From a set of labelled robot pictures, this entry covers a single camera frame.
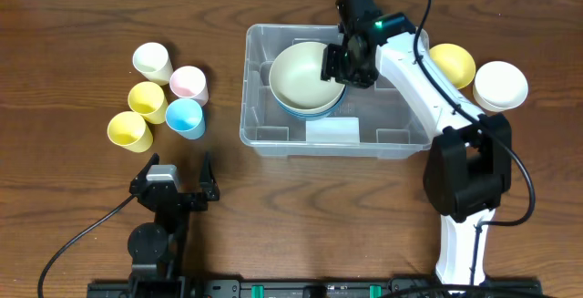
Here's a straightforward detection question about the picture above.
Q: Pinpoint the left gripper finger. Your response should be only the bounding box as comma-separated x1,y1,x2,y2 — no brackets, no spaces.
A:
199,152,220,193
135,153,159,182

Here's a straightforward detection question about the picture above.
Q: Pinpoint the beige large bowl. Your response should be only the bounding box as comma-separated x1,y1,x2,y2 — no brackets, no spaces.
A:
269,42,345,116

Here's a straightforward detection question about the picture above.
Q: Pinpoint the yellow small bowl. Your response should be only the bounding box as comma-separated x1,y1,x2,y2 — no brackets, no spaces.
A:
430,43,476,89

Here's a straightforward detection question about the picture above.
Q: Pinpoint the dark blue large bowl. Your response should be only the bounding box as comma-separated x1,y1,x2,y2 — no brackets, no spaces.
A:
279,102,341,121

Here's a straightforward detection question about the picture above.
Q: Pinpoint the white small bowl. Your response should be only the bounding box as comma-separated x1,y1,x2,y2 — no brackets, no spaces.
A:
473,61,528,112

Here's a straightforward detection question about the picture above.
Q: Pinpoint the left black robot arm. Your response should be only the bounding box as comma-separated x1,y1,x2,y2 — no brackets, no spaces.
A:
128,154,220,280

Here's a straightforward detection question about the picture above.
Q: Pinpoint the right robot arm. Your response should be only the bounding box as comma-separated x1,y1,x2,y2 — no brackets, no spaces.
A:
321,0,511,285

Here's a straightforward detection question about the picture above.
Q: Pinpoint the yellow plastic cup lower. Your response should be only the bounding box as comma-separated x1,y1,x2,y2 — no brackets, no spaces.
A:
107,111,153,153

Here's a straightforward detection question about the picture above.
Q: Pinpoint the yellow plastic cup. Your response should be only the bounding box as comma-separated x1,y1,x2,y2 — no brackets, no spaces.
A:
128,82,169,124
107,111,153,153

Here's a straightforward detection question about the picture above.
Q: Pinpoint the light blue plastic cup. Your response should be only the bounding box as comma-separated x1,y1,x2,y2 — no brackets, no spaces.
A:
165,98,206,139

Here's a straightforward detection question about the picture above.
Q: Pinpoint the yellow plastic cup upper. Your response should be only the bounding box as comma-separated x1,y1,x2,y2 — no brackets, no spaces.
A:
128,82,169,124

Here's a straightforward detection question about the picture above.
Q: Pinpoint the pink plastic cup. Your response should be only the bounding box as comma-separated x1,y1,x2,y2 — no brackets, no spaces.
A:
169,66,209,107

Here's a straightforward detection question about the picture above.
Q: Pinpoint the cream plastic cup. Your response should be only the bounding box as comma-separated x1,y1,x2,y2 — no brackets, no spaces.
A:
132,42,174,86

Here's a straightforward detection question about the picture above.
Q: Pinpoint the clear plastic storage bin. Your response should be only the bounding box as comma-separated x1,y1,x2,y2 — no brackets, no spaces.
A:
240,24,431,159

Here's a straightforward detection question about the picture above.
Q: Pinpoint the white label on bin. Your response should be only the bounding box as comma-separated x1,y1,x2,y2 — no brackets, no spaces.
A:
306,118,360,144

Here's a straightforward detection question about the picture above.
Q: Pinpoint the right black cable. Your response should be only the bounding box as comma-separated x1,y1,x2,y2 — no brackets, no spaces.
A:
362,0,537,285

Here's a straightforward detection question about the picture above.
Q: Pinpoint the black cable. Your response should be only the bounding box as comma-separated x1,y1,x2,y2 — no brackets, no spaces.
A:
362,0,537,285
37,193,137,298

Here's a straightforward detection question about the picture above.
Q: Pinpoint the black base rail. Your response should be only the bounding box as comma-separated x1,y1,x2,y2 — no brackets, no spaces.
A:
87,277,543,298

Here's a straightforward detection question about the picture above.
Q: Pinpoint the left black cable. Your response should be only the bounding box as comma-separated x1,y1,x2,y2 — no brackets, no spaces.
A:
37,193,137,298

